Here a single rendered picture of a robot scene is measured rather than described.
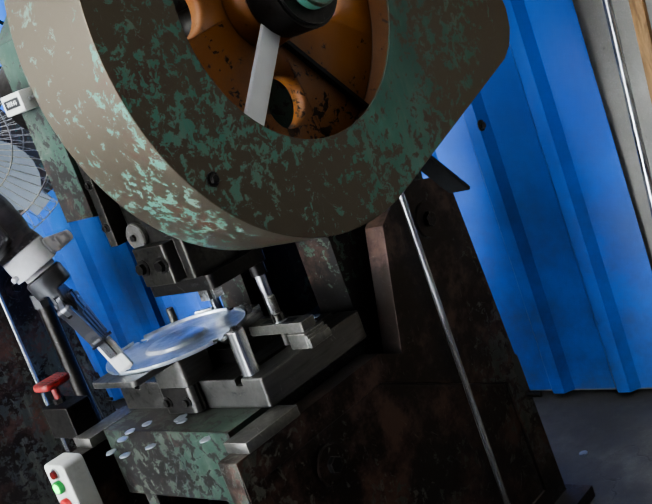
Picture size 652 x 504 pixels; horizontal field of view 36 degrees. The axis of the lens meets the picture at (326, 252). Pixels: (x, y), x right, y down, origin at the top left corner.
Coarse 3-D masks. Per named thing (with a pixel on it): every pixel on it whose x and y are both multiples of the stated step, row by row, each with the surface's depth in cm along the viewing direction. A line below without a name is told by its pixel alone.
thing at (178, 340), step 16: (192, 320) 210; (208, 320) 205; (224, 320) 200; (240, 320) 196; (144, 336) 209; (160, 336) 206; (176, 336) 199; (192, 336) 194; (208, 336) 193; (128, 352) 203; (144, 352) 198; (160, 352) 192; (176, 352) 190; (192, 352) 184; (112, 368) 195; (144, 368) 184
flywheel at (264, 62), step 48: (192, 0) 160; (240, 0) 161; (288, 0) 157; (336, 0) 165; (384, 0) 188; (192, 48) 157; (240, 48) 164; (336, 48) 181; (384, 48) 187; (240, 96) 163; (336, 96) 180
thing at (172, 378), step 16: (160, 368) 186; (176, 368) 192; (192, 368) 194; (208, 368) 196; (96, 384) 189; (112, 384) 186; (128, 384) 182; (160, 384) 198; (176, 384) 194; (192, 384) 193; (176, 400) 197; (192, 400) 194
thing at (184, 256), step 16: (128, 224) 200; (144, 224) 197; (128, 240) 200; (144, 240) 198; (160, 240) 196; (176, 240) 193; (144, 256) 196; (160, 256) 193; (176, 256) 194; (192, 256) 193; (208, 256) 196; (224, 256) 199; (144, 272) 197; (160, 272) 193; (176, 272) 193; (192, 272) 194
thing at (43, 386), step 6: (60, 372) 216; (66, 372) 214; (48, 378) 215; (54, 378) 213; (60, 378) 212; (66, 378) 213; (36, 384) 213; (42, 384) 211; (48, 384) 210; (54, 384) 211; (60, 384) 212; (36, 390) 212; (42, 390) 211; (48, 390) 210; (54, 390) 214; (54, 396) 214; (60, 396) 214
